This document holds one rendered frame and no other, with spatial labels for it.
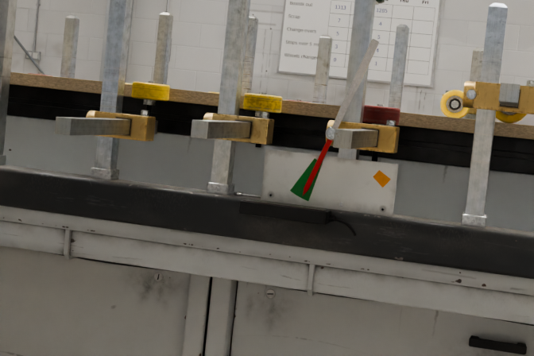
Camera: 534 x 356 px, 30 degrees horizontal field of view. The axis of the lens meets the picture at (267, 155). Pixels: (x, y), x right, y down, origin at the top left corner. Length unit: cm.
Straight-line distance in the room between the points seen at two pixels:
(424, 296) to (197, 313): 56
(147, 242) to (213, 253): 14
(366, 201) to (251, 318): 49
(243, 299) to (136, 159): 40
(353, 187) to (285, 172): 14
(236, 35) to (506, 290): 71
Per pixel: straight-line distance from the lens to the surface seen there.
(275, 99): 206
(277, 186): 194
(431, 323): 219
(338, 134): 161
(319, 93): 304
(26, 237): 218
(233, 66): 197
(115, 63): 206
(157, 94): 213
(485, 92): 189
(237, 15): 198
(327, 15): 924
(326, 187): 192
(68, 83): 228
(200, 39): 954
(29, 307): 245
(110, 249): 210
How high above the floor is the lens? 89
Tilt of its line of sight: 3 degrees down
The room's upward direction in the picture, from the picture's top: 6 degrees clockwise
